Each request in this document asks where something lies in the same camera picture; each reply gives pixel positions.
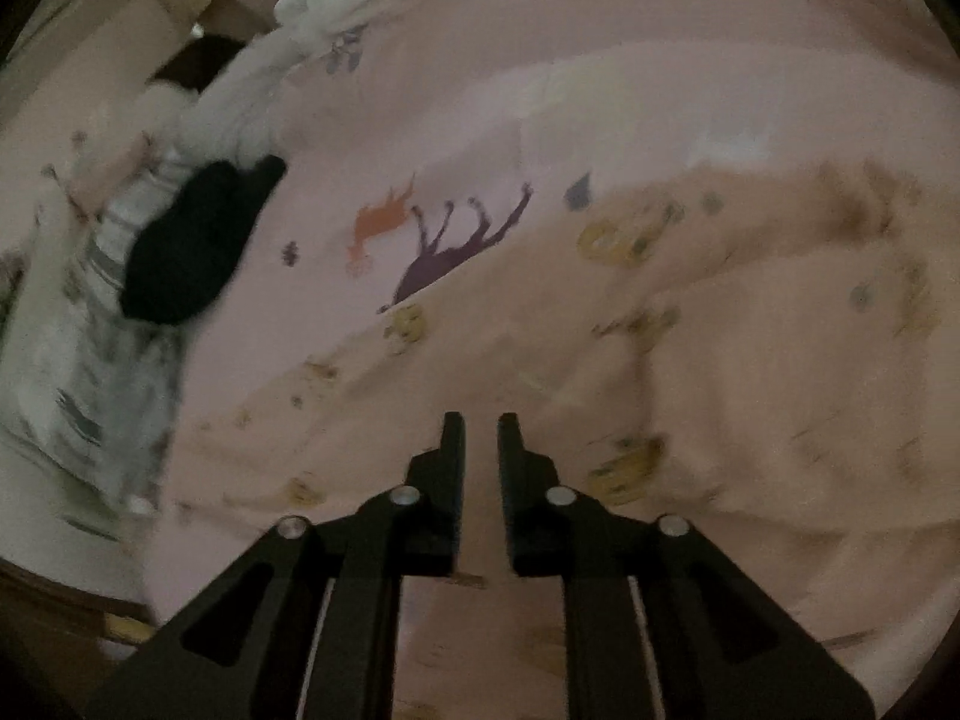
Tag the black garment on pile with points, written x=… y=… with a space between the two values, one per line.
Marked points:
x=182 y=261

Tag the peach bear print garment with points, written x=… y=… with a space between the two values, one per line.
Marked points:
x=773 y=357

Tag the pink animal print bed sheet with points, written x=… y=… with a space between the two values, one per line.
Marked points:
x=486 y=105

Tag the plaid grey white garment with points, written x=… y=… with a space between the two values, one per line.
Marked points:
x=98 y=393

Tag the grey white light garment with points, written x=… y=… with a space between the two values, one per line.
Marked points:
x=231 y=88

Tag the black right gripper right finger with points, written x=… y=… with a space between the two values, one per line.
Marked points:
x=659 y=622

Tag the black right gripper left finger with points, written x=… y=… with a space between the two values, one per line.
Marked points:
x=304 y=624

